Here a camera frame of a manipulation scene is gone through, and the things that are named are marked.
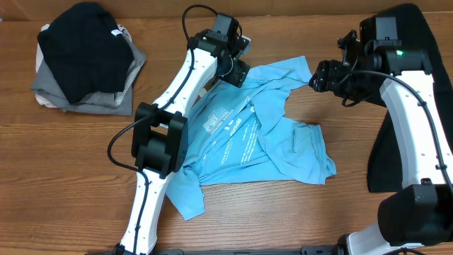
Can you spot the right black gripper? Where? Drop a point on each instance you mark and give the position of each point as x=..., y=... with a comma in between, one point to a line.
x=326, y=76

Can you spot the black garment with white logo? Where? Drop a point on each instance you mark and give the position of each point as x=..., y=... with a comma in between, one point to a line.
x=384, y=169

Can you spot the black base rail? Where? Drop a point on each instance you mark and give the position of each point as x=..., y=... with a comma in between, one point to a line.
x=305, y=250

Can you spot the light blue printed t-shirt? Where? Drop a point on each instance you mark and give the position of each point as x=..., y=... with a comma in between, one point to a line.
x=241, y=135

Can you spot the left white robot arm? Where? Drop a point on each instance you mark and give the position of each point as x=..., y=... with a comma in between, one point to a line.
x=160, y=129

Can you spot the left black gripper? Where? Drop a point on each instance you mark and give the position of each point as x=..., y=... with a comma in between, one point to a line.
x=239, y=74

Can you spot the grey folded garment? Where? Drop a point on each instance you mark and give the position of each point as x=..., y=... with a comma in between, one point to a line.
x=106, y=102

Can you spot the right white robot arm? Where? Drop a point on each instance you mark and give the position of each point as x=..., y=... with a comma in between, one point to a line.
x=377, y=67

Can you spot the black folded garment on stack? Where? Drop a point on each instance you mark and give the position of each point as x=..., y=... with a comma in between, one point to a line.
x=84, y=53

